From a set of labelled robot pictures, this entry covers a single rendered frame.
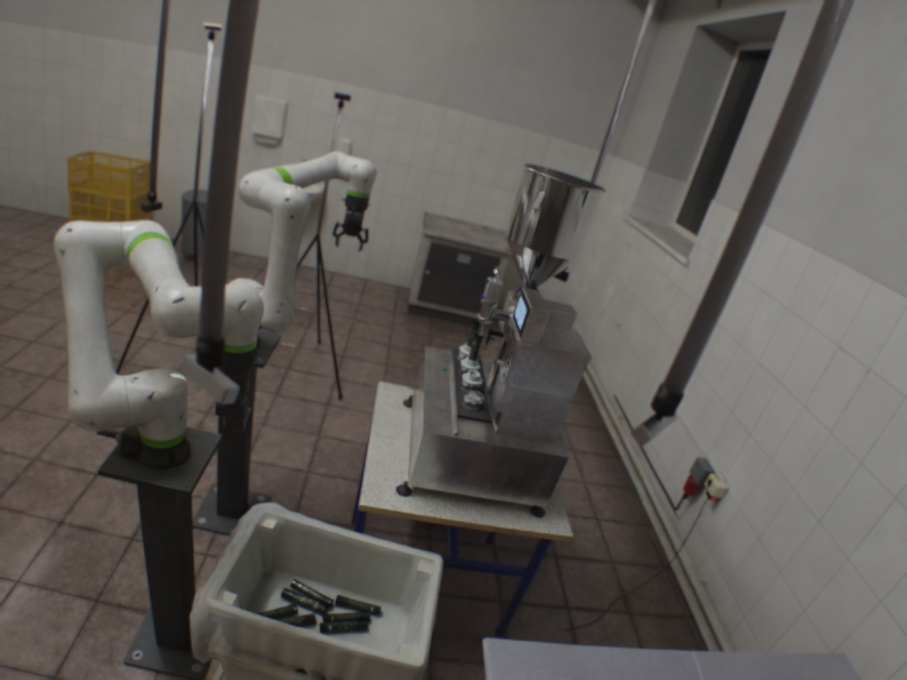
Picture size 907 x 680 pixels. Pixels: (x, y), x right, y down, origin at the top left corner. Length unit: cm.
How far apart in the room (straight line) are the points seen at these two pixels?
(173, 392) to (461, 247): 365
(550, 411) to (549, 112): 398
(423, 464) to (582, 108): 427
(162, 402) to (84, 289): 34
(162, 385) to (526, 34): 456
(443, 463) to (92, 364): 104
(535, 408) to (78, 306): 132
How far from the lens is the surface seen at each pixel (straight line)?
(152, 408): 149
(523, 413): 176
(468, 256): 482
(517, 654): 157
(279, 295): 194
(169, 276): 128
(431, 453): 174
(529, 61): 536
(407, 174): 535
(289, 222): 185
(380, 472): 192
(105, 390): 149
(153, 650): 233
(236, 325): 121
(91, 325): 151
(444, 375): 201
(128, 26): 601
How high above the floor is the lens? 198
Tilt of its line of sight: 26 degrees down
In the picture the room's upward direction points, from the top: 16 degrees clockwise
